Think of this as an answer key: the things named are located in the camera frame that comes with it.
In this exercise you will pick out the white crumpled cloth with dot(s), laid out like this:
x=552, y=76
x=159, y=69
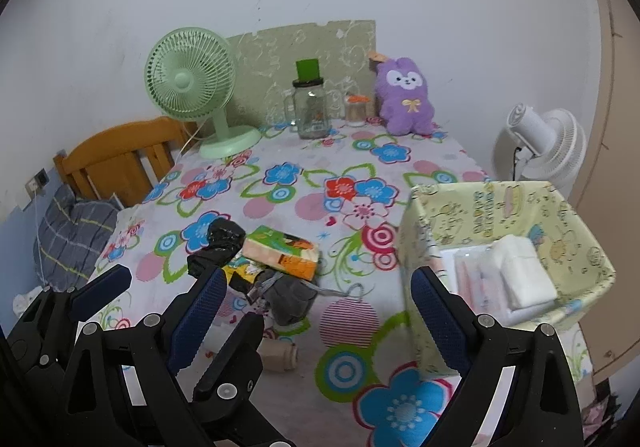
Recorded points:
x=27, y=302

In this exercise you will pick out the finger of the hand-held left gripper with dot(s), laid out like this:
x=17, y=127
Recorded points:
x=102, y=287
x=232, y=357

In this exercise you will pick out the grey plaid blanket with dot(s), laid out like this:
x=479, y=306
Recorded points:
x=70, y=237

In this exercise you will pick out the white standing fan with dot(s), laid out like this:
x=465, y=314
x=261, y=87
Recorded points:
x=550, y=142

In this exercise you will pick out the floral tablecloth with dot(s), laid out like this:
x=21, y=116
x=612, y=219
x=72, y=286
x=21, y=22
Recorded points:
x=300, y=197

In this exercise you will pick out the pink clear plastic pack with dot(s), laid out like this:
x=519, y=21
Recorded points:
x=470, y=277

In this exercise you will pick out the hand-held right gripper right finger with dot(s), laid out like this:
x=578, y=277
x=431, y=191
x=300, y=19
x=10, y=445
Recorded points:
x=440, y=319

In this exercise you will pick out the green plastic cup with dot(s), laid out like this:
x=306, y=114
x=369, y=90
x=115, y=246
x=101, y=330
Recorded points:
x=308, y=69

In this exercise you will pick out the beige sock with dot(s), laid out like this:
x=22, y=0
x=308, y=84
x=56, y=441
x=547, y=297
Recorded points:
x=277, y=357

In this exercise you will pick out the wall socket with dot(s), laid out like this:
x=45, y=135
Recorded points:
x=36, y=181

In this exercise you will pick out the yellow cartoon tissue pack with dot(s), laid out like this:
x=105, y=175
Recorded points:
x=240, y=272

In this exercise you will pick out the beige door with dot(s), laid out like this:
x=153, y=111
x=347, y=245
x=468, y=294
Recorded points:
x=607, y=152

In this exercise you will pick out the glass mug jar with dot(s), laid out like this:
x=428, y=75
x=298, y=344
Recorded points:
x=312, y=112

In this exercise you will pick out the purple plush bunny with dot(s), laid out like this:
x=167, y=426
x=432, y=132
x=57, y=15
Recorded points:
x=405, y=102

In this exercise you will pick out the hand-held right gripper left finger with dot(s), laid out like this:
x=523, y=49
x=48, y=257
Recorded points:
x=197, y=314

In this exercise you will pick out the orange green tissue pack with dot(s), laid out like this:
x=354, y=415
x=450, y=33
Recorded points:
x=282, y=252

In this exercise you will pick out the cotton swab jar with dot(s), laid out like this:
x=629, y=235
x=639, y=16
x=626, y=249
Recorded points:
x=356, y=113

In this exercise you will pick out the black plastic bag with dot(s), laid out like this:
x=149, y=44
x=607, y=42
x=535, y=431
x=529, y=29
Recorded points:
x=222, y=239

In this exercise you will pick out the green desk fan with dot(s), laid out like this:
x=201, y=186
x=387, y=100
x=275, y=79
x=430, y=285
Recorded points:
x=190, y=77

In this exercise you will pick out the white folded cloth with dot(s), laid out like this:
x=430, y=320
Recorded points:
x=525, y=272

